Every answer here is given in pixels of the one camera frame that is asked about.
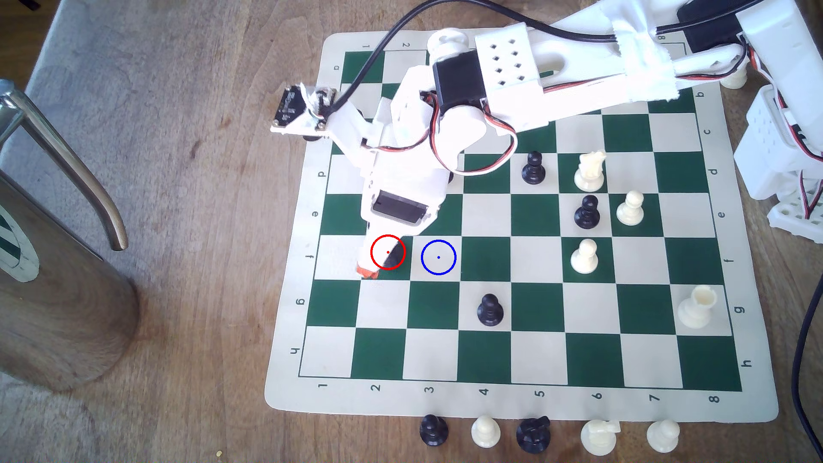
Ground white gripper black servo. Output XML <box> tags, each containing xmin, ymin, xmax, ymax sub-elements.
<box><xmin>357</xmin><ymin>151</ymin><xmax>452</xmax><ymax>281</ymax></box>

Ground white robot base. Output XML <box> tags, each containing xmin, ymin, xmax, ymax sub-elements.
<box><xmin>733</xmin><ymin>84</ymin><xmax>823</xmax><ymax>245</ymax></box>

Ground black chess pawn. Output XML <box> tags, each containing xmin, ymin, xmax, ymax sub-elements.
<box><xmin>574</xmin><ymin>195</ymin><xmax>601</xmax><ymax>230</ymax></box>
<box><xmin>419</xmin><ymin>415</ymin><xmax>450</xmax><ymax>448</ymax></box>
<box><xmin>476</xmin><ymin>294</ymin><xmax>505</xmax><ymax>328</ymax></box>
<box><xmin>521</xmin><ymin>151</ymin><xmax>547</xmax><ymax>186</ymax></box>

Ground green and white chess mat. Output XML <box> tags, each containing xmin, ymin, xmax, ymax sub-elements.
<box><xmin>264</xmin><ymin>26</ymin><xmax>780</xmax><ymax>425</ymax></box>

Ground white chess knight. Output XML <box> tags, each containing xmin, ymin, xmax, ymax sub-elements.
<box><xmin>574</xmin><ymin>150</ymin><xmax>608</xmax><ymax>193</ymax></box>
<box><xmin>580</xmin><ymin>419</ymin><xmax>622</xmax><ymax>457</ymax></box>

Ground black chess knight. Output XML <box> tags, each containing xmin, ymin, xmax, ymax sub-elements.
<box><xmin>516</xmin><ymin>416</ymin><xmax>553</xmax><ymax>455</ymax></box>

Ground white chess rook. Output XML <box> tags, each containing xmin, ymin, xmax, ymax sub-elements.
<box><xmin>678</xmin><ymin>285</ymin><xmax>718</xmax><ymax>329</ymax></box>

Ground white masking tape wrap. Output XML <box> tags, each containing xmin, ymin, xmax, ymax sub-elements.
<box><xmin>607</xmin><ymin>3</ymin><xmax>681</xmax><ymax>105</ymax></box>

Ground red black white servo wires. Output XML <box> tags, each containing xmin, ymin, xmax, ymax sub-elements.
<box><xmin>421</xmin><ymin>90</ymin><xmax>518</xmax><ymax>177</ymax></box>

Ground small camera circuit board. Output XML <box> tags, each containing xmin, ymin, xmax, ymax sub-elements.
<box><xmin>270</xmin><ymin>82</ymin><xmax>335</xmax><ymax>139</ymax></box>

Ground black camera cable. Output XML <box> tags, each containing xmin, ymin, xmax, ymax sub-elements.
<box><xmin>321</xmin><ymin>0</ymin><xmax>766</xmax><ymax>120</ymax></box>

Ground stainless steel pitcher with handle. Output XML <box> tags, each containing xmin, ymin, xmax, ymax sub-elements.
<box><xmin>0</xmin><ymin>77</ymin><xmax>141</xmax><ymax>393</ymax></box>

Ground thick black cable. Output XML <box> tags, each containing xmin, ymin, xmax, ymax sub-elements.
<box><xmin>792</xmin><ymin>273</ymin><xmax>823</xmax><ymax>451</ymax></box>

